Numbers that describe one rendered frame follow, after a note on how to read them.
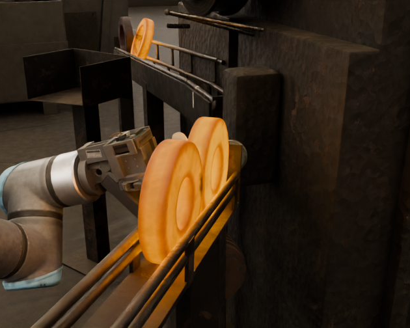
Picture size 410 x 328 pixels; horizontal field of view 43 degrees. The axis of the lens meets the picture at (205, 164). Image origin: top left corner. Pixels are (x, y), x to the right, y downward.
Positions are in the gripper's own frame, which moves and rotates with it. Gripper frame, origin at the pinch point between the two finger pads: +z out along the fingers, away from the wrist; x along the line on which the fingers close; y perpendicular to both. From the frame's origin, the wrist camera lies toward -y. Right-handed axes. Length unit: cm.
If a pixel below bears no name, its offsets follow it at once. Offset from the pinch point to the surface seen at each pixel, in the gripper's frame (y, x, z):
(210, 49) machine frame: 11, 66, -15
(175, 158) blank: 7.2, -18.6, 4.2
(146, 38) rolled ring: 18, 116, -54
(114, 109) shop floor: -26, 250, -153
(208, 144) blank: 4.3, -4.9, 3.4
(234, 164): -3.5, 7.7, 2.0
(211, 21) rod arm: 18.9, 36.5, -3.4
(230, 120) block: -0.2, 25.9, -2.2
